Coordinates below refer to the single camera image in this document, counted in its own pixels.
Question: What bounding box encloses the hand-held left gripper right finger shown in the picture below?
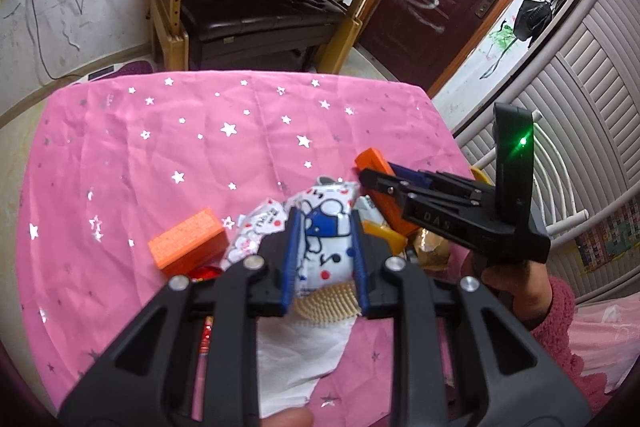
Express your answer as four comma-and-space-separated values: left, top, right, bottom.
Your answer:
348, 208, 594, 427

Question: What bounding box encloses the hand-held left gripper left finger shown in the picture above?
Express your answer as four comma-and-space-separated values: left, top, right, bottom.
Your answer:
57, 207, 302, 427

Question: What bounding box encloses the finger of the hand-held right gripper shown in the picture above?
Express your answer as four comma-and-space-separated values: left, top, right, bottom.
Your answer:
358, 167, 482, 219
387, 162, 494, 204

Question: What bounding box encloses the orange cardboard box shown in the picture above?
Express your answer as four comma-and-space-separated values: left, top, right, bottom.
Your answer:
148, 207, 230, 270
355, 148, 397, 188

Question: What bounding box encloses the white cartoon snack packet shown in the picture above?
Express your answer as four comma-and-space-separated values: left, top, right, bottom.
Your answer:
292, 178, 361, 304

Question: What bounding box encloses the person's right forearm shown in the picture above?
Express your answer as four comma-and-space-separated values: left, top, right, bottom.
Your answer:
527, 274, 608, 414

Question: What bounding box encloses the person's right hand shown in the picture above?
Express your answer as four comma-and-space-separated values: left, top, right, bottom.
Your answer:
462, 251, 554, 334

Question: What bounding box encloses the person's left hand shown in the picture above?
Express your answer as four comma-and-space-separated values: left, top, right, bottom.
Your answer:
260, 408, 314, 427

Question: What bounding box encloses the white printed packet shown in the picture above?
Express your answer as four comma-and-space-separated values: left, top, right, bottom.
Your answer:
357, 196, 389, 229

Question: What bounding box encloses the yellow packet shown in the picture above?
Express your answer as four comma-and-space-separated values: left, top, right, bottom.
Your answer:
362, 219, 408, 256

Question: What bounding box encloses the white red-dotted snack packet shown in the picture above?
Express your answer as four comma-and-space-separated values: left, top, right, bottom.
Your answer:
220, 196, 292, 272

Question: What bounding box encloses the beige bristle brush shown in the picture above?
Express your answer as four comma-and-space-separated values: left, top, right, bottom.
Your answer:
292, 284, 362, 324

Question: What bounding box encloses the brown paper bag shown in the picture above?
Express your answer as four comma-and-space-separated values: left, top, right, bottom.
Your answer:
409, 227, 454, 271

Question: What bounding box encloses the red foil wrapper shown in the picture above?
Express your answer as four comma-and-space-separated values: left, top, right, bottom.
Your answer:
188, 264, 224, 358

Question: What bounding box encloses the white tissue paper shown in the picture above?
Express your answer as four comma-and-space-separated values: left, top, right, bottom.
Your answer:
256, 317, 354, 419

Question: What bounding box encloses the white slatted cabinet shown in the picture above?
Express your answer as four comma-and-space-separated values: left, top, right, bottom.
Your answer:
450, 0, 640, 303

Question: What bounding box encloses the small black bag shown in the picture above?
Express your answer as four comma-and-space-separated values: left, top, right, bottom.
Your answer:
512, 0, 554, 48

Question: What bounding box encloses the pink star tablecloth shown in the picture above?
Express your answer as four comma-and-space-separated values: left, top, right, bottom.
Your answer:
15, 72, 481, 427

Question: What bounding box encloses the black leather bench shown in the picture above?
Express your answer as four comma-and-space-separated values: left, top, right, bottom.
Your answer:
180, 0, 354, 71

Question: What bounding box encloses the colourful wall chart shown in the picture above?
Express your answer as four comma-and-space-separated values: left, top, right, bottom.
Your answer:
575, 202, 640, 279

